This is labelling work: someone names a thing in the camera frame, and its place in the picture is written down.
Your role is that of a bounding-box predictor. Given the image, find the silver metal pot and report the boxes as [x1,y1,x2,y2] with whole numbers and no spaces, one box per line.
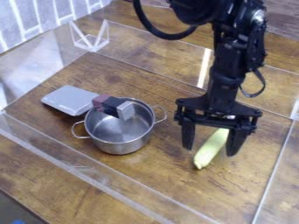
[71,97,167,155]

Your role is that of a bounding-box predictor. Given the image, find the grey flat tray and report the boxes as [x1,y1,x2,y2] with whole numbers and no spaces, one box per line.
[42,85,98,116]

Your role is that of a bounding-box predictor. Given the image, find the black cable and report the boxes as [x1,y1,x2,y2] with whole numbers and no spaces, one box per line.
[132,0,200,41]

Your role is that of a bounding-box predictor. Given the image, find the maroon black grey block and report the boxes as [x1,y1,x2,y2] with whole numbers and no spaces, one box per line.
[92,94,136,121]

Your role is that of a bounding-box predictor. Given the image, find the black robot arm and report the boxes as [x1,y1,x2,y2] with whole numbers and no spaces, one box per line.
[171,0,267,157]

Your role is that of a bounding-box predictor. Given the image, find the yellow handled metal spoon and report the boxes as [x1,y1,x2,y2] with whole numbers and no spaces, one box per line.
[194,129,230,170]

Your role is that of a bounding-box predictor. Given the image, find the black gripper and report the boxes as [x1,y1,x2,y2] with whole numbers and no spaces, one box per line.
[174,95,263,157]

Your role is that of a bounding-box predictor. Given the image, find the clear acrylic triangle bracket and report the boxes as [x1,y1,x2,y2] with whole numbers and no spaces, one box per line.
[70,20,110,53]

